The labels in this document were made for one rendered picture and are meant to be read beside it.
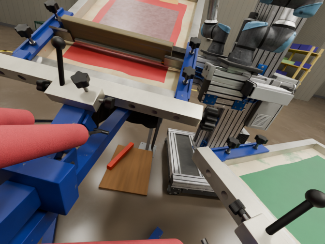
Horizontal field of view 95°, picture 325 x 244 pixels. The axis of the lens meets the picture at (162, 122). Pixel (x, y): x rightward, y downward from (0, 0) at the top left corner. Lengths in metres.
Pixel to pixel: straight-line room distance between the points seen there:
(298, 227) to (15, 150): 0.65
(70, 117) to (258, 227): 0.46
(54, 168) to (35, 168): 0.03
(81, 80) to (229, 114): 1.27
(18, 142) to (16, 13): 10.08
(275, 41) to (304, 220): 0.86
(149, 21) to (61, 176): 0.77
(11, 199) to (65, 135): 0.16
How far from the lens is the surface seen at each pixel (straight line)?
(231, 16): 8.82
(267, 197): 0.63
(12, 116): 0.40
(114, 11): 0.96
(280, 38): 1.14
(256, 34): 1.12
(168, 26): 0.88
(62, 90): 0.45
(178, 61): 0.60
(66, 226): 1.49
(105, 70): 0.64
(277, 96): 1.16
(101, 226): 1.45
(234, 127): 1.58
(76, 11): 0.90
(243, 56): 1.10
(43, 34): 0.79
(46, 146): 0.27
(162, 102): 0.43
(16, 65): 0.63
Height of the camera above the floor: 1.33
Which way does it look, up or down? 31 degrees down
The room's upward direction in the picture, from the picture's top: 14 degrees clockwise
